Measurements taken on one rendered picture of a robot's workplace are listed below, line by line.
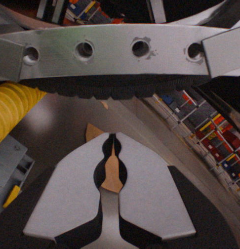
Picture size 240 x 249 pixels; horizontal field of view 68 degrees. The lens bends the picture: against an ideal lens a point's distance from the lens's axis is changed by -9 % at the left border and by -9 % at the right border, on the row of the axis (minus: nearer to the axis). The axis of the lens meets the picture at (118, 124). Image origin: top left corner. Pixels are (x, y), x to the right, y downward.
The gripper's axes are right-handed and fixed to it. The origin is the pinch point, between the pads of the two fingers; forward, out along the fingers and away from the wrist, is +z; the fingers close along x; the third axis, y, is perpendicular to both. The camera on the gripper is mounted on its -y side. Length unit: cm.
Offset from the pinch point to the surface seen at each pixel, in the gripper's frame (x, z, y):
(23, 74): -7.6, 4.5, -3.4
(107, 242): -6, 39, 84
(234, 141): 258, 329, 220
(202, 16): 10.5, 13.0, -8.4
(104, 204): -9, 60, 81
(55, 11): -7.4, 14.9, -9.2
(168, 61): 4.5, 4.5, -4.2
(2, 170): -31.8, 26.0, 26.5
